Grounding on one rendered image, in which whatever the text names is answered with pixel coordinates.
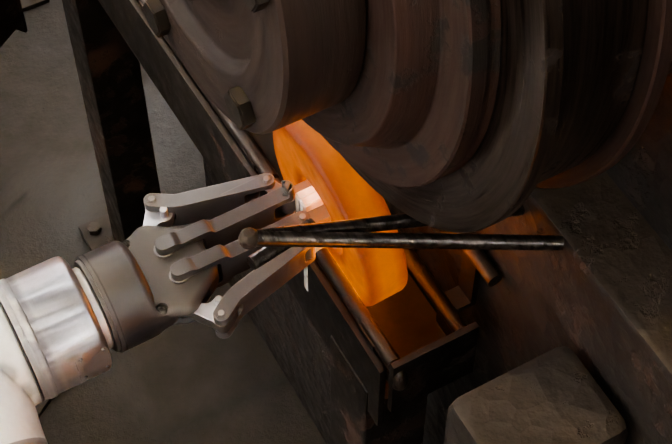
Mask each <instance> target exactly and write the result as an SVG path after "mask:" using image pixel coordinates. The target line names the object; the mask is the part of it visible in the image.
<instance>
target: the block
mask: <svg viewBox="0 0 672 444"><path fill-rule="evenodd" d="M627 436H628V430H627V427H626V423H625V420H624V418H623V417H622V416H621V414H620V413H619V412H618V410H617V409H616V408H615V406H614V405H613V404H612V402H611V401H610V400H609V398H608V397H607V396H606V394H605V393H604V392H603V390H602V389H601V388H600V386H599V385H598V384H597V382H596V381H595V380H594V378H593V377H592V376H591V374H590V373H589V372H588V370H587V369H586V368H585V366H584V365H583V363H582V362H581V361H580V359H579V358H578V357H577V355H576V354H575V353H574V352H573V351H572V350H570V349H569V348H568V347H566V346H563V347H556V348H554V349H552V350H550V351H548V352H546V353H544V354H542V355H540V356H538V357H536V358H534V359H532V360H531V361H529V362H527V363H525V364H523V365H521V366H519V367H517V368H515V369H513V370H511V371H509V372H507V373H505V374H503V375H501V376H499V377H497V378H495V379H493V380H491V381H489V382H487V383H485V384H483V385H481V386H479V387H477V388H475V389H473V390H471V391H469V392H467V393H465V394H463V395H461V396H460V397H458V398H456V399H455V400H454V402H453V403H452V404H451V405H450V406H449V408H448V413H447V421H446V429H445V436H444V444H625V442H626V439H627Z"/></svg>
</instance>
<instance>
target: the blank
mask: <svg viewBox="0 0 672 444"><path fill-rule="evenodd" d="M273 143H274V149H275V154H276V158H277V161H278V165H279V168H280V171H281V174H282V177H283V179H284V180H289V181H291V182H292V183H293V186H294V185H296V184H298V183H301V182H303V181H305V180H308V181H309V182H310V184H311V185H312V186H313V188H314V189H315V191H316V192H317V194H318V195H319V197H320V198H321V200H322V202H323V204H324V205H325V207H326V209H327V211H328V213H329V215H330V217H331V219H332V221H339V220H348V219H357V218H367V217H376V216H385V215H391V213H390V211H389V208H388V206H387V204H386V202H385V200H384V197H382V196H381V195H380V194H379V193H378V192H377V191H375V190H374V189H373V188H372V187H371V186H370V185H369V184H368V183H367V182H366V181H365V180H364V179H363V178H362V177H361V176H360V175H359V174H358V173H357V172H356V171H355V170H354V169H353V168H352V167H351V166H350V164H349V163H348V162H347V161H346V160H345V159H344V158H343V157H342V155H341V154H340V153H339V152H338V151H336V150H335V149H334V148H333V147H332V146H331V145H330V144H329V143H328V142H327V141H326V140H325V139H324V137H323V136H322V135H321V134H320V133H318V132H317V131H315V130H314V129H313V128H311V127H310V126H309V125H308V124H306V123H305V122H304V121H303V120H302V119H301V120H299V121H296V122H294V123H292V124H289V125H287V126H285V127H282V128H280V129H278V130H275V131H273ZM327 249H328V251H329V252H330V253H331V255H332V256H333V258H334V259H335V261H336V263H337V264H338V266H339V267H340V269H341V270H342V272H343V273H344V275H345V276H346V278H347V279H348V281H349V282H350V284H351V285H352V287H353V288H354V290H355V291H356V293H357V294H358V296H359V297H360V299H361V300H362V302H363V303H364V305H365V306H373V305H375V304H377V303H379V302H380V301H382V300H384V299H386V298H388V297H390V296H392V295H394V294H396V293H397V292H399V291H401V290H403V288H404V287H405V286H406V284H407V280H408V270H407V263H406V258H405V253H404V249H402V248H330V247H327Z"/></svg>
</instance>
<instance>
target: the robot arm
mask: <svg viewBox="0 0 672 444"><path fill-rule="evenodd" d="M281 182H282V185H281V184H280V183H278V182H277V181H275V180H274V176H273V175H272V174H270V173H263V174H259V175H255V176H250V177H246V178H242V179H238V180H233V181H229V182H225V183H221V184H216V185H212V186H208V187H204V188H199V189H195V190H191V191H186V192H182V193H178V194H161V193H149V194H147V195H146V196H145V197H144V199H143V200H144V206H145V217H144V223H143V226H141V227H139V228H137V229H136V230H135V231H134V232H133V233H132V234H131V236H130V237H128V238H127V239H126V240H124V241H112V242H110V243H108V244H105V245H103V246H101V247H99V248H97V249H94V250H92V251H90V252H88V253H85V254H83V255H81V256H79V257H77V261H75V263H74V266H75V268H73V269H71V267H70V266H69V264H68V263H67V262H66V261H65V260H64V259H63V258H62V257H59V256H57V257H53V258H51V259H48V260H46V261H44V262H42V263H40V264H37V265H35V266H33V267H31V268H28V269H26V270H24V271H22V272H20V273H17V274H15V275H13V276H11V277H8V278H6V279H1V280H0V444H48V443H47V440H46V438H45V435H44V432H43V430H42V427H41V423H40V420H39V417H38V413H37V410H36V407H35V406H36V405H38V404H40V403H42V402H43V400H44V401H45V400H48V399H53V398H55V397H57V396H58V395H59V394H60V393H62V392H64V391H66V390H68V389H70V388H72V387H75V386H77V385H79V384H81V383H83V382H85V381H87V380H89V379H91V378H93V377H95V376H97V375H99V374H102V373H104V372H106V371H108V370H109V369H110V368H111V365H112V359H111V354H110V351H109V349H111V348H113V350H114V351H116V352H118V351H120V352H121V353H122V352H124V351H127V350H129V349H131V348H133V347H135V346H137V345H139V344H141V343H143V342H145V341H147V340H150V339H152V338H154V337H156V336H158V335H159V334H160V333H162V332H163V331H164V330H165V329H167V328H168V327H170V326H173V325H186V324H190V323H192V322H194V321H199V322H201V323H203V324H206V325H208V326H210V327H212V328H214V329H215V332H216V335H217V336H218V337H219V338H222V339H225V338H228V337H230V336H231V334H232V333H233V331H234V330H235V328H236V326H237V325H238V323H239V322H240V320H241V319H242V317H243V316H244V315H245V314H247V313H248V312H249V311H251V310H252V309H253V308H254V307H256V306H257V305H258V304H260V303H261V302H262V301H263V300H265V299H266V298H267V297H268V296H270V295H271V294H272V293H274V292H275V291H276V290H277V289H279V288H280V287H281V286H283V285H284V284H285V283H286V282H288V281H289V280H290V279H291V278H293V277H294V276H295V275H297V274H298V273H299V272H300V271H302V270H303V269H304V268H306V267H307V266H308V265H309V264H311V263H312V262H313V261H314V260H315V258H316V252H315V247H291V248H289V249H288V250H286V251H284V252H283V253H281V254H280V255H278V256H277V257H275V258H273V259H272V260H270V261H269V262H267V263H265V264H264V265H262V266H261V267H259V268H258V269H256V270H253V271H251V272H250V273H249V274H247V275H246V276H245V277H244V278H242V279H241V280H240V281H238V282H237V283H236V284H234V285H233V286H232V287H231V288H230V289H229V290H228V291H227V292H226V293H225V295H224V296H223V297H222V296H220V295H218V296H216V297H215V298H214V299H213V300H212V301H211V302H209V303H207V302H208V301H209V299H210V297H211V296H212V294H213V292H214V291H215V289H216V288H218V287H220V286H222V285H224V284H227V283H228V282H230V281H231V280H232V278H233V277H234V276H235V275H237V274H240V273H242V272H244V271H246V270H248V269H250V268H251V267H250V266H249V264H248V262H247V256H249V255H251V254H252V253H254V252H255V251H257V250H259V249H260V248H262V247H255V248H254V249H244V248H243V247H242V246H241V245H240V243H239V240H238V237H239V234H240V232H241V230H243V229H244V228H248V227H251V228H255V229H265V228H275V227H284V226H293V225H299V224H300V223H302V222H303V221H305V220H307V219H308V218H312V219H313V220H314V221H315V223H321V222H330V221H332V219H331V217H330V215H329V213H328V211H327V209H326V207H325V205H324V204H323V202H322V200H321V198H320V197H319V195H318V194H317V192H316V191H315V189H314V188H313V186H312V185H311V184H310V182H309V181H308V180H305V181H303V182H301V183H298V184H296V185H294V186H293V183H292V182H291V181H289V180H282V181H281ZM295 211H296V213H295ZM211 218H213V219H211ZM207 219H211V220H207ZM194 222H195V223H194ZM190 223H193V224H191V225H189V226H187V227H184V228H172V227H171V226H178V225H185V224H190Z"/></svg>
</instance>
